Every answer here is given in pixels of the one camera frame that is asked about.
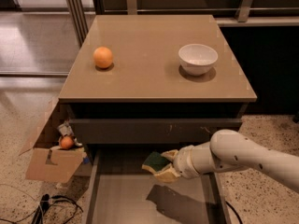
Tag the orange fruit on cabinet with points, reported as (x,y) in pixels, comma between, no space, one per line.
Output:
(103,57)

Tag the open middle drawer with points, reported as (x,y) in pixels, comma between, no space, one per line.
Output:
(120,192)

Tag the green and yellow sponge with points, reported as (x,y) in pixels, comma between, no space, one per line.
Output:
(155,162)

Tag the closed top drawer front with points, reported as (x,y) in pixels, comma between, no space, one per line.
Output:
(148,131)

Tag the grey drawer cabinet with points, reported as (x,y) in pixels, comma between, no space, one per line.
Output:
(146,80)

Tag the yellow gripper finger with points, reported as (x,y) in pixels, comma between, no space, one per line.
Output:
(170,155)
(166,174)

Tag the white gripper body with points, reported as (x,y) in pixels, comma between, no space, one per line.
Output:
(182,162)

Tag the white ceramic bowl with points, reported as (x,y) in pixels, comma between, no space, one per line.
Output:
(197,59)

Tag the crumpled packet in box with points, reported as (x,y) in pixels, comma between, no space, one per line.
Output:
(65,129)

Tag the cardboard box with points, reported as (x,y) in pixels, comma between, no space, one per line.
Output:
(49,162)

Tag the orange fruit in box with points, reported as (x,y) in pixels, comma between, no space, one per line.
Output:
(66,142)

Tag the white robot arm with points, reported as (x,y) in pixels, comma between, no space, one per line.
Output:
(226,151)

